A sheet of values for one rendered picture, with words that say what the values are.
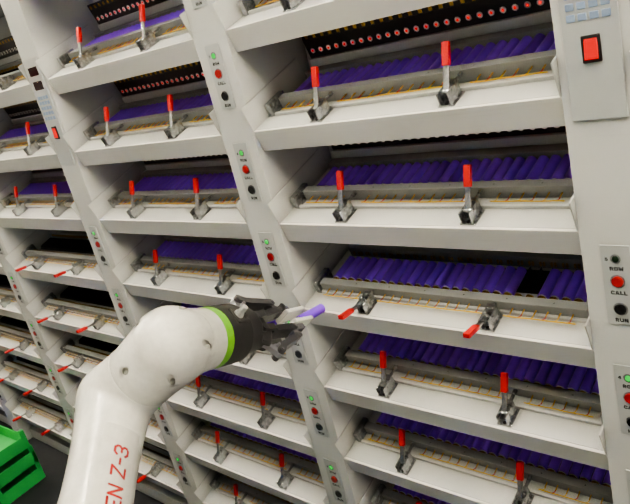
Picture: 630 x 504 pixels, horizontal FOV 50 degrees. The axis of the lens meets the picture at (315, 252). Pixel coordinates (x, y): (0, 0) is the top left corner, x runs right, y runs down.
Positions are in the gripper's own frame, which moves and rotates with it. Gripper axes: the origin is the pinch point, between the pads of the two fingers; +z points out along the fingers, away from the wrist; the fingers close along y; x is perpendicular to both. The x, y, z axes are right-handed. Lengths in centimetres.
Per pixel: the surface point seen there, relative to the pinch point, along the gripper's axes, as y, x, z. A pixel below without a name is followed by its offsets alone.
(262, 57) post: 42, -29, 6
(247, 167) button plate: 30.4, -10.7, 7.1
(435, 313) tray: -15.6, -16.2, 12.1
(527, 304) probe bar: -26.0, -29.9, 7.6
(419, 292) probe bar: -10.6, -16.4, 13.4
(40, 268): 94, 83, 52
